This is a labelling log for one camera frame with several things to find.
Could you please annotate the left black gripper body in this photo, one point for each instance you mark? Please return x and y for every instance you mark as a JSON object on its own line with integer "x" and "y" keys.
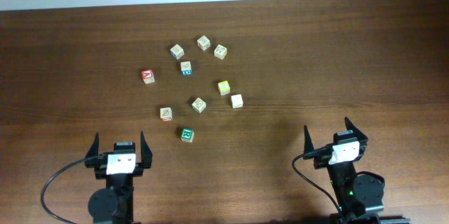
{"x": 101, "y": 170}

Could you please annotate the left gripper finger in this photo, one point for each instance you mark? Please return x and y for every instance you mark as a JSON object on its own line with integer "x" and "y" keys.
{"x": 146, "y": 153}
{"x": 92, "y": 154}

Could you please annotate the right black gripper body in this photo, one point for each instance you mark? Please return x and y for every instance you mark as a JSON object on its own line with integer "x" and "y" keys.
{"x": 322, "y": 161}

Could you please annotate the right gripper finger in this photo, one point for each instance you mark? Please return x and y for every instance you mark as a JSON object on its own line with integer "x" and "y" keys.
{"x": 350, "y": 126}
{"x": 308, "y": 144}

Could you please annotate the leaf picture wooden block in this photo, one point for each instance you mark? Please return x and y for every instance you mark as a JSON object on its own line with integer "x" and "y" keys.
{"x": 166, "y": 114}

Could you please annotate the green letter R block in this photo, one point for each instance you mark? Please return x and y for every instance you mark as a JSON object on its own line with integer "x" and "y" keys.
{"x": 187, "y": 135}

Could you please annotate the green sided picture block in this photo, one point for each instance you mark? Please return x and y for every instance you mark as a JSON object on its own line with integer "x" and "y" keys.
{"x": 199, "y": 105}

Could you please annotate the plain white wooden block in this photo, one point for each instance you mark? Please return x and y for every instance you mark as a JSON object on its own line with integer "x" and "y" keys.
{"x": 237, "y": 101}

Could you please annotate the yellow letter wooden block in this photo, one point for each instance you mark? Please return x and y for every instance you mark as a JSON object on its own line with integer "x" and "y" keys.
{"x": 223, "y": 87}

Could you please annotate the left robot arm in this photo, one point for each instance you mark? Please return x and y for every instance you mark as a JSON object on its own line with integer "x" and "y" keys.
{"x": 114, "y": 203}

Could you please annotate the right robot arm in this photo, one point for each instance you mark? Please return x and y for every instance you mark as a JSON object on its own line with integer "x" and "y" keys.
{"x": 358, "y": 194}

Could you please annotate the red letter A block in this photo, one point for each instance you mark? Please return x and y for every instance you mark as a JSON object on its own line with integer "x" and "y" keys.
{"x": 148, "y": 76}

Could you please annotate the number four blue block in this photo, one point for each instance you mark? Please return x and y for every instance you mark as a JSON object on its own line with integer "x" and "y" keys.
{"x": 186, "y": 68}

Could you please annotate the blue sided wooden block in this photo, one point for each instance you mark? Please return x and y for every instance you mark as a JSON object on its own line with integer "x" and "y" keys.
{"x": 177, "y": 51}

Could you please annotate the red sided wooden block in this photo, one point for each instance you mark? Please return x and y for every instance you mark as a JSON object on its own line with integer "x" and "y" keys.
{"x": 203, "y": 42}

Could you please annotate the animal picture wooden block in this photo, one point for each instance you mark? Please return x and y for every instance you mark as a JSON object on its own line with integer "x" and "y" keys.
{"x": 220, "y": 51}

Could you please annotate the black base bracket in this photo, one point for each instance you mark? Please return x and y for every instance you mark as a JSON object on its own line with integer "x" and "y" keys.
{"x": 335, "y": 219}

